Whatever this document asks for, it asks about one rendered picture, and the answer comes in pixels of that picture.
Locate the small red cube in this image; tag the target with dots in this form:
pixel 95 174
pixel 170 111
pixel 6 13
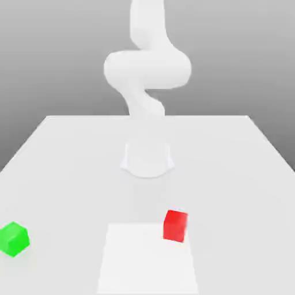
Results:
pixel 174 227

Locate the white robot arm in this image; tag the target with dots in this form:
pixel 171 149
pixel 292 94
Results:
pixel 147 69

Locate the small green cube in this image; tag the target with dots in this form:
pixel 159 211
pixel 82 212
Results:
pixel 13 239

